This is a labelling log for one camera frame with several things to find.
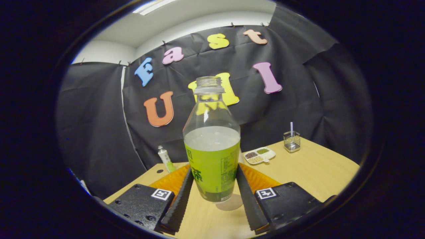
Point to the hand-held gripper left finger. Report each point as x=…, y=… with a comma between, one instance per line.
x=181, y=202

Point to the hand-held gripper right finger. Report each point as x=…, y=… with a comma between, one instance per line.
x=250, y=202

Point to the round brown coaster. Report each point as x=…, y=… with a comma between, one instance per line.
x=232, y=205

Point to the clear juice bottle green label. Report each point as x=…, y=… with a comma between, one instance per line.
x=212, y=166

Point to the white divided snack dish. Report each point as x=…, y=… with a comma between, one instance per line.
x=267, y=156

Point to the wooden table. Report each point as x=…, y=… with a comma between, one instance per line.
x=308, y=172

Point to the white straw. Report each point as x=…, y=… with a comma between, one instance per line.
x=292, y=127

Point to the black backdrop cloth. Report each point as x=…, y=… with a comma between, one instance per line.
x=99, y=116

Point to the ceiling light panel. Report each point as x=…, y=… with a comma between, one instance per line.
x=152, y=6

